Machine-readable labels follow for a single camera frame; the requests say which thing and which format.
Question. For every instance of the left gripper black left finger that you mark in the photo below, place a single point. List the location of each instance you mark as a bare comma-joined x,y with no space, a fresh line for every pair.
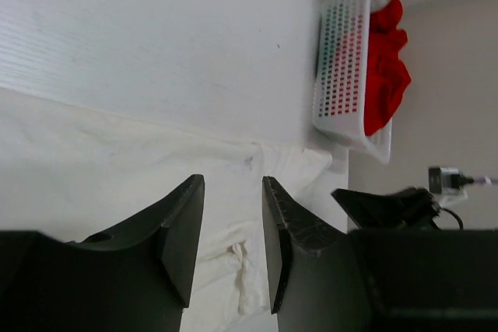
137,275

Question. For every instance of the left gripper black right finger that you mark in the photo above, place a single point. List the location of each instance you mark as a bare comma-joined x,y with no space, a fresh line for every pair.
314,281

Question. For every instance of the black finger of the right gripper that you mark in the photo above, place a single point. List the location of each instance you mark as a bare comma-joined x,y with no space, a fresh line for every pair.
412,207

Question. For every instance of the white t shirt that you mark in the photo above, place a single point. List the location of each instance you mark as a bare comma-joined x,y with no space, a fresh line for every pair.
71,172

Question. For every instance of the red t shirt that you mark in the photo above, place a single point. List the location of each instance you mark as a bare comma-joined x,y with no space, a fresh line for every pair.
387,76

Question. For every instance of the white plastic basket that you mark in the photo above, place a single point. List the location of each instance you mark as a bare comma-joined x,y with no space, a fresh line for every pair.
340,87

